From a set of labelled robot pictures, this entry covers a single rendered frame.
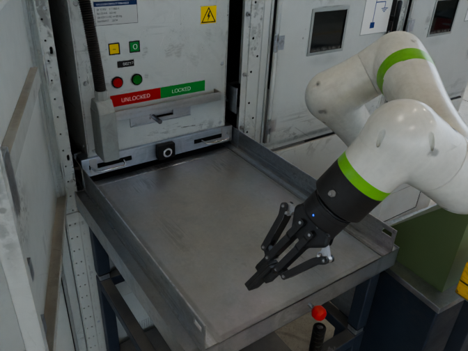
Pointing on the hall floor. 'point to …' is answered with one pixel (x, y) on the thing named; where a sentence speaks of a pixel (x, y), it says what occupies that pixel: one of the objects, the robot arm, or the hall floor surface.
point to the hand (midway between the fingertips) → (262, 275)
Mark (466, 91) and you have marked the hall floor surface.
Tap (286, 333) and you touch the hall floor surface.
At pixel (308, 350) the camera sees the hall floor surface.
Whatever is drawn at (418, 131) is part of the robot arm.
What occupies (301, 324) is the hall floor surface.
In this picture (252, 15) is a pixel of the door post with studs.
